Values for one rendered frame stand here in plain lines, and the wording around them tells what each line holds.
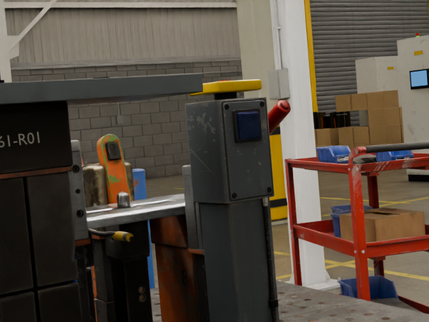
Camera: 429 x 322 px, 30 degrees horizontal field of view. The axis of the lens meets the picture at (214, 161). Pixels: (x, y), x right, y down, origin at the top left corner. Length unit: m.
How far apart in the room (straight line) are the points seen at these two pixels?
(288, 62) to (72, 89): 4.31
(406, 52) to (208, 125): 10.72
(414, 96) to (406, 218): 8.24
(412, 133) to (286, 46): 6.68
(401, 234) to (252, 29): 5.22
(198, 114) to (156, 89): 0.13
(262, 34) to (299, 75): 3.25
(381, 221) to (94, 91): 2.53
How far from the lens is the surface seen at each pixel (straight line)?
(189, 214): 1.11
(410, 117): 11.54
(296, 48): 5.05
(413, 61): 11.47
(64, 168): 0.75
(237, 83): 0.87
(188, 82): 0.79
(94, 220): 1.08
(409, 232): 3.29
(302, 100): 5.04
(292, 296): 1.88
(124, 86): 0.75
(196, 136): 0.89
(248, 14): 8.29
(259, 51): 8.21
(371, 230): 3.21
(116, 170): 1.34
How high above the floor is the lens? 1.12
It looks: 3 degrees down
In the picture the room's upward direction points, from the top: 5 degrees counter-clockwise
